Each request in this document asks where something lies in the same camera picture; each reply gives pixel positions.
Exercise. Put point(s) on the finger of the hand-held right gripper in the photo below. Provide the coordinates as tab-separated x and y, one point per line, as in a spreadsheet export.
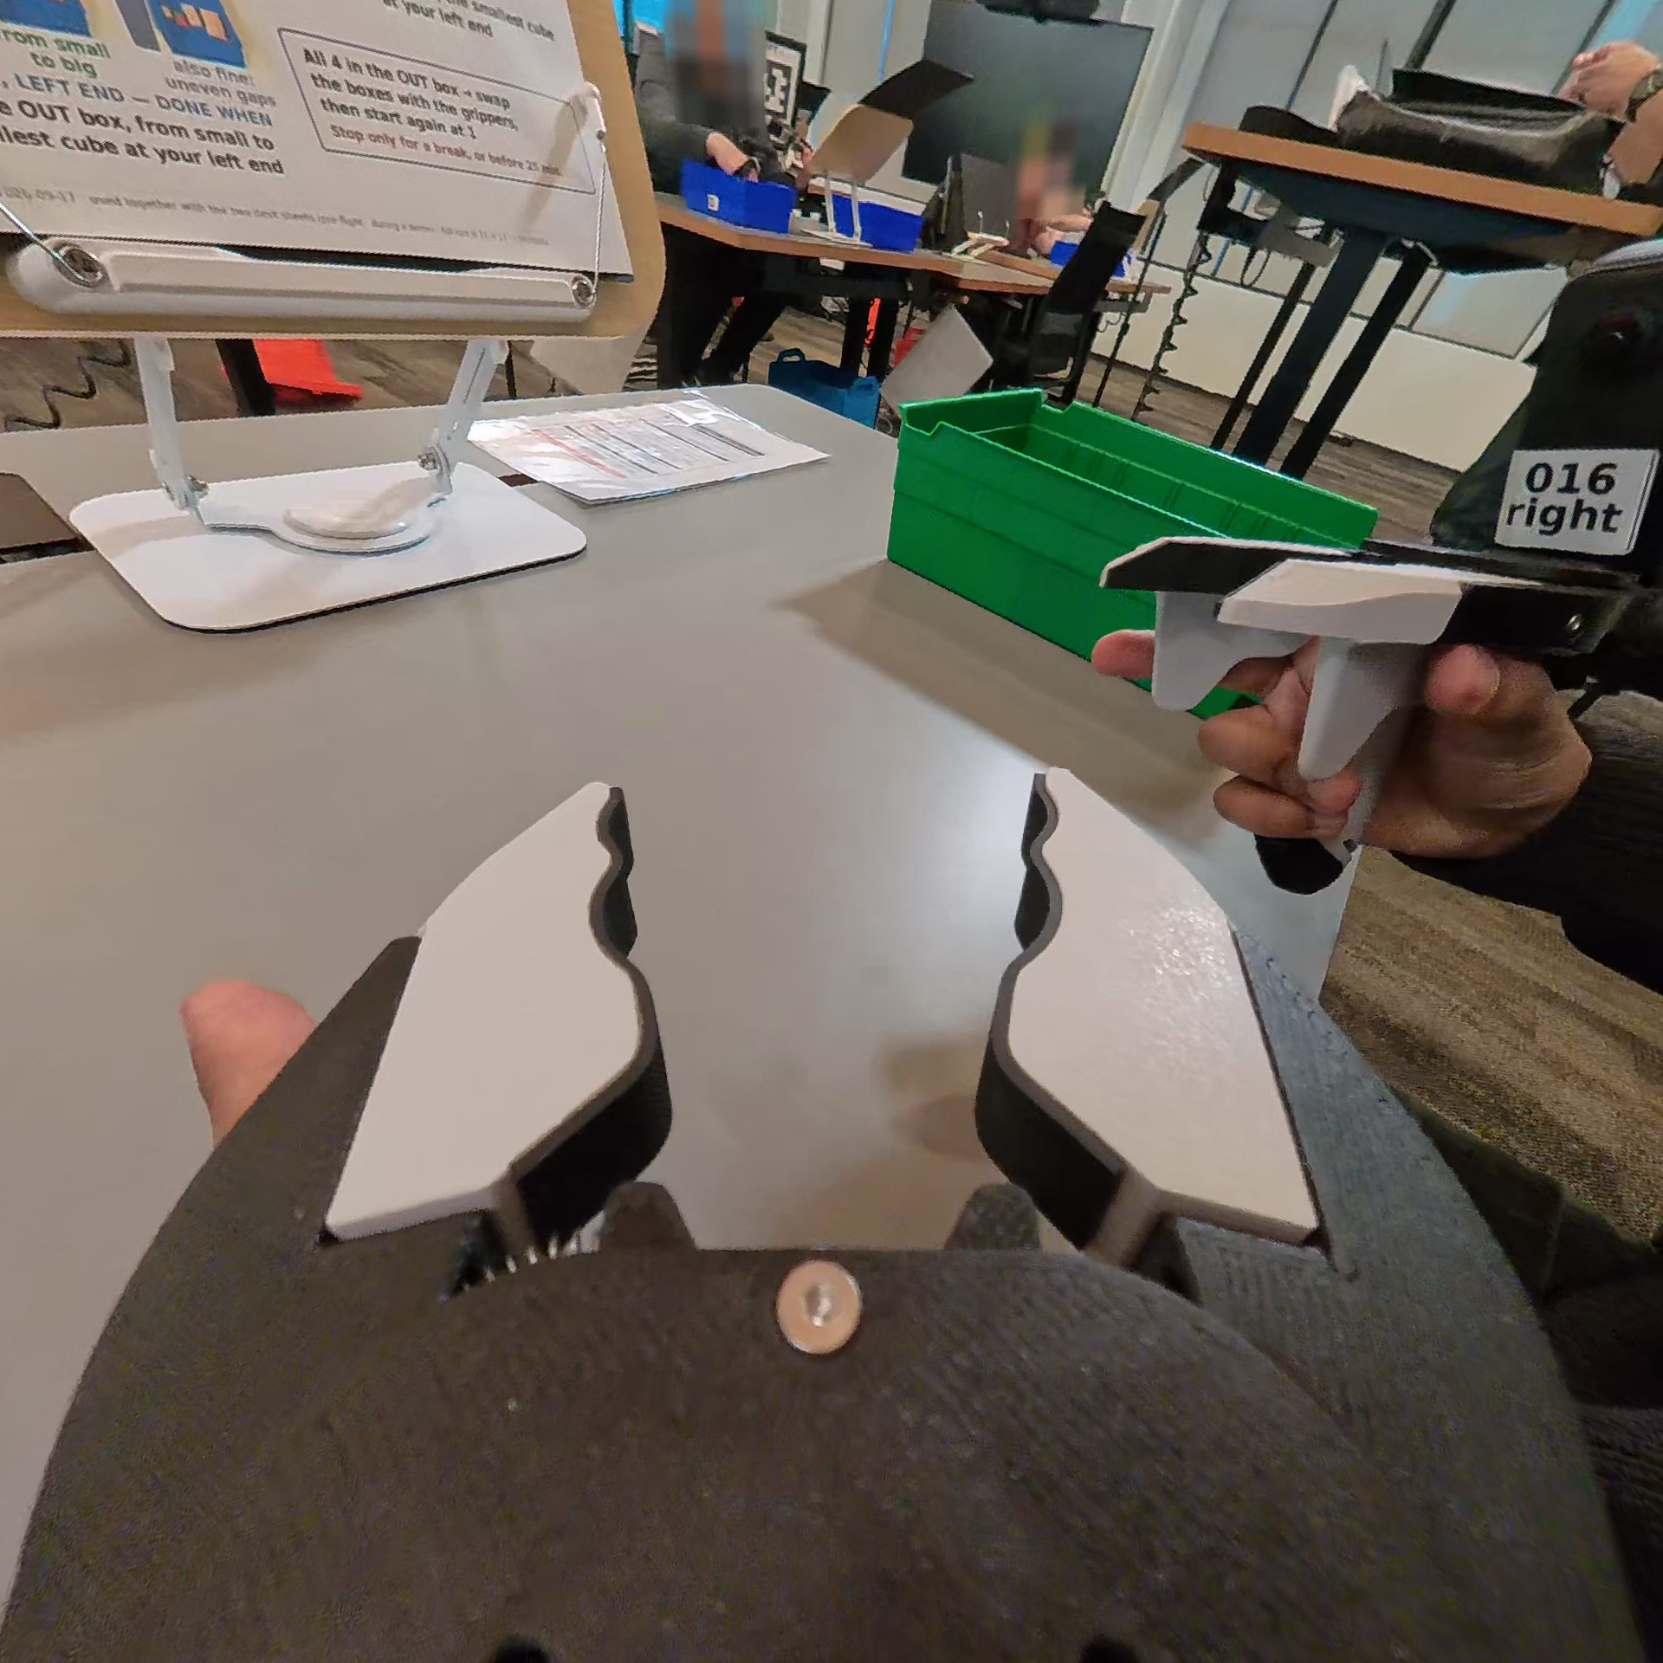
1209	650
1352	604

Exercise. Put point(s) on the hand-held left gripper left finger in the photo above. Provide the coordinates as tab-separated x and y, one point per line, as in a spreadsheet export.
508	1040

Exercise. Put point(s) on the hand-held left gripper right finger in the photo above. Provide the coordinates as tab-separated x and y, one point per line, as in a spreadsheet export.
1158	1040

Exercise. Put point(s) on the green plastic bin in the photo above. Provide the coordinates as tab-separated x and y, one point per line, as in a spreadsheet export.
1015	545

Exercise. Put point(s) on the person's right forearm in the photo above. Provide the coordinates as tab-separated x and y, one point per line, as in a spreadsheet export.
1613	832

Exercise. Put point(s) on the grey desk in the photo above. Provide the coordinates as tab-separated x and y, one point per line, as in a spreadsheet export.
781	780

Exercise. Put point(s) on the person's right hand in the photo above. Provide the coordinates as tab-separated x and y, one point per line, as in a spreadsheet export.
1494	767

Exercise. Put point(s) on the person's left hand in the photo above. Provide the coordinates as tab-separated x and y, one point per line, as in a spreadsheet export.
241	1040

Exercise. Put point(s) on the black bag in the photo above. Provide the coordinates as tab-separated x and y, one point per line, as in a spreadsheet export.
1456	129

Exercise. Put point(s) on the wooden top table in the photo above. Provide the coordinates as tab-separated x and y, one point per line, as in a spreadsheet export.
1365	183
845	254

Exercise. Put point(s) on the blue plastic bin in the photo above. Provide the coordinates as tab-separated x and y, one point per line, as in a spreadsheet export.
736	202
890	224

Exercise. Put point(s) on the pale oval pad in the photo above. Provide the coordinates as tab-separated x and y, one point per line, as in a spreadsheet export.
342	519

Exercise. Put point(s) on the laminated paper sheet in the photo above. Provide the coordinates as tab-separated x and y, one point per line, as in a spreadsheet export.
651	448

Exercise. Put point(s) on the dark monitor screen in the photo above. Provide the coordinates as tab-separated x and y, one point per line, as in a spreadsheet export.
1041	66

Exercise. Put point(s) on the dark grey mat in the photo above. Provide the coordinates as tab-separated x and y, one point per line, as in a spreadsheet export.
33	513

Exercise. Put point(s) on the white document stand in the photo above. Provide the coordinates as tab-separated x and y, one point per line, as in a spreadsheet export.
645	194

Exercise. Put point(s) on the white page holder bar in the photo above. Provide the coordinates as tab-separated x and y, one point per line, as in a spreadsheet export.
326	280

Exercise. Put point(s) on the printed instruction sheet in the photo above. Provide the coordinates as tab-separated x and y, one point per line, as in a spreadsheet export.
261	129

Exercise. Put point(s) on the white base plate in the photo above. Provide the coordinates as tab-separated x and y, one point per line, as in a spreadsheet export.
494	545

